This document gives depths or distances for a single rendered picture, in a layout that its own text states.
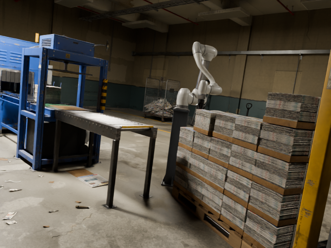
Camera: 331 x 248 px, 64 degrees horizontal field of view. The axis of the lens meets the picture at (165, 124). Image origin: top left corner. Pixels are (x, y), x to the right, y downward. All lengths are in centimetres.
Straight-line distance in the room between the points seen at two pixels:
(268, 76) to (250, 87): 70
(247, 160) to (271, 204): 38
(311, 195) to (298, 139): 45
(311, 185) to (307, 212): 15
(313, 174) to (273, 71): 814
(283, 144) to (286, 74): 757
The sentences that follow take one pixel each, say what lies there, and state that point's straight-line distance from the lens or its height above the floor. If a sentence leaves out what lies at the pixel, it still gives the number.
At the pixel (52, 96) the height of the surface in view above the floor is 92.
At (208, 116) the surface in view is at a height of 101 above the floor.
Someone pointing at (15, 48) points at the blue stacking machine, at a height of 165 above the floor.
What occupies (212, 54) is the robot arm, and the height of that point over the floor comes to 172.
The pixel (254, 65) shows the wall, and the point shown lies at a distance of 995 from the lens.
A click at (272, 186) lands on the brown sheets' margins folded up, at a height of 63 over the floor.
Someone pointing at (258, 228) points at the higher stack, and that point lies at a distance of 223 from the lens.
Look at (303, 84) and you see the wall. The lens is 930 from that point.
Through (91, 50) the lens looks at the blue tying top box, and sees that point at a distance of 407.
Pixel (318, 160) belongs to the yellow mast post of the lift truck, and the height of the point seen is 94.
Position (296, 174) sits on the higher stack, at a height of 75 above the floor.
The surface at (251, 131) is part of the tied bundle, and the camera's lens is 220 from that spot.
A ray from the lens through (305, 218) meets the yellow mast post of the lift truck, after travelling 172.
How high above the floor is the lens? 120
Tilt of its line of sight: 7 degrees down
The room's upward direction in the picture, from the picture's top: 7 degrees clockwise
